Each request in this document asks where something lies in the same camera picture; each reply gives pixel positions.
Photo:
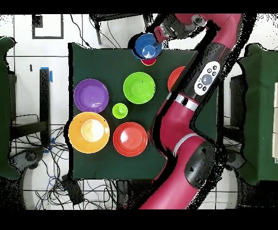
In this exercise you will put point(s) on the purple plastic bowl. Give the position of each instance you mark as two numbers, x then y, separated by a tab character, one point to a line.
91	95

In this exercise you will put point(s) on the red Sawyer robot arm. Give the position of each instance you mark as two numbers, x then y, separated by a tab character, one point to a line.
173	130

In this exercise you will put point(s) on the large orange plastic bowl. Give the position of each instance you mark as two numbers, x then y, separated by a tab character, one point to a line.
86	132

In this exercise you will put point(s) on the small blue plastic bowl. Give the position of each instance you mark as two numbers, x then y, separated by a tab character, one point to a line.
145	46

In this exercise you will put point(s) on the red plastic cup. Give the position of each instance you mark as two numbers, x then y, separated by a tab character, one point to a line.
148	62

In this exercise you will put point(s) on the green plastic cup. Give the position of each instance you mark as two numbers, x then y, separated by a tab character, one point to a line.
119	110

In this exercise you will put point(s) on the black camera stand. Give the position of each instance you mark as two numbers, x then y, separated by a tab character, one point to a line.
98	34

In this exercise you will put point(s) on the blue tape strip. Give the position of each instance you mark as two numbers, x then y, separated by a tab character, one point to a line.
51	77

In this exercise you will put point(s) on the dark green tablecloth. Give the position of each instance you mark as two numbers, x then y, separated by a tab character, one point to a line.
104	63

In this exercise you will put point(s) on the black metal frame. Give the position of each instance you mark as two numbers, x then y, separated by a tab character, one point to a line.
237	99
44	97

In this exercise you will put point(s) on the black power adapter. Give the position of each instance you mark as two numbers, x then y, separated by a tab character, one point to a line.
72	191

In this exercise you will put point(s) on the white box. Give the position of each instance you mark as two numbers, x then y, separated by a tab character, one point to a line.
275	121

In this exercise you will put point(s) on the small black floor marker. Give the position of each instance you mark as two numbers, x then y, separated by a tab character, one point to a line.
31	68

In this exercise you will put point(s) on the black square floor frame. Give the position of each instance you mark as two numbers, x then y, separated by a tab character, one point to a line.
37	21

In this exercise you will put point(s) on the green plastic bowl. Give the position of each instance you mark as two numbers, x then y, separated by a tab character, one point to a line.
139	87

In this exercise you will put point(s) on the neighbouring green table cloth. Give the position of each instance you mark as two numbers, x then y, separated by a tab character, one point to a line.
258	108
4	108

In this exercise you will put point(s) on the orange-red plastic bowl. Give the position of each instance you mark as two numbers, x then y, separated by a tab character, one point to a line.
130	139
174	79

